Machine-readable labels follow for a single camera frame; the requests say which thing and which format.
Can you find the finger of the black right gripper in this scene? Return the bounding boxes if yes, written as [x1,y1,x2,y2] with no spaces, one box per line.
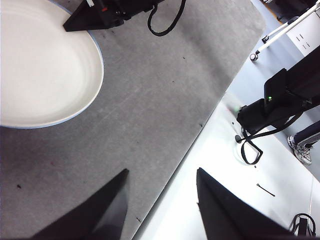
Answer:
[62,0,103,32]

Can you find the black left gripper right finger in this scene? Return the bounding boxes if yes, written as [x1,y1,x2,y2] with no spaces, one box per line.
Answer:
[196,166,301,240]

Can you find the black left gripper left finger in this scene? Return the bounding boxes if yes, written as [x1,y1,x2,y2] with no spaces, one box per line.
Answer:
[32,168,130,240]

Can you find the blue round plate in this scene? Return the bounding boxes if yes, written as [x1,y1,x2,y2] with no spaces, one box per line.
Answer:
[0,0,105,130]

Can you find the person's leg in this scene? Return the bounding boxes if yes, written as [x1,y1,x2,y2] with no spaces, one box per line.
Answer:
[287,121,320,166]

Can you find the white tripod stand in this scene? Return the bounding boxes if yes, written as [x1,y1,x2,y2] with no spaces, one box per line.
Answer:
[249,3,320,62]

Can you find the black cable tie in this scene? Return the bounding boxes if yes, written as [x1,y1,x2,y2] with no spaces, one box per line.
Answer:
[256,183,276,198]

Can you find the black cable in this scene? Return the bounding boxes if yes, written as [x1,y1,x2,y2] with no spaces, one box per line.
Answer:
[234,112,305,166]
[289,212,317,237]
[146,0,187,38]

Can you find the white wall socket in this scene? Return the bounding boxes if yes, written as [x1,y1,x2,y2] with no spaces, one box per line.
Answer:
[294,33,312,51]

